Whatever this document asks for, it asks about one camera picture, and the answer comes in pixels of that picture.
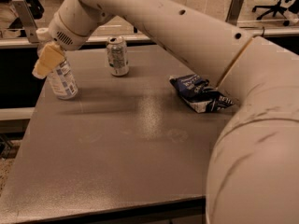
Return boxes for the blue crumpled chip bag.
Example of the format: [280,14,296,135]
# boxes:
[169,74,234,113]

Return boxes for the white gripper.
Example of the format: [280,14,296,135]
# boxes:
[32,0,114,79]

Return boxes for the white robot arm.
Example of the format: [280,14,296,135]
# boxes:
[49,0,299,224]

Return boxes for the clear plastic water bottle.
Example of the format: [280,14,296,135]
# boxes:
[36,28,78,100]

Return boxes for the metal rail bracket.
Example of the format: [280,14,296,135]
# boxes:
[12,0,39,43]
[225,0,244,26]

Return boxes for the right metal rail bracket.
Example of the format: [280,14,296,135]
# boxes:
[225,0,244,26]

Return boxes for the green soda can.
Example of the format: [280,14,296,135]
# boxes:
[107,36,129,77]

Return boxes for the black office chair right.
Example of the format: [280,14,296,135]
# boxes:
[251,0,299,26]

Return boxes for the left metal rail bracket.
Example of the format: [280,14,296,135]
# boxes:
[12,0,39,43]

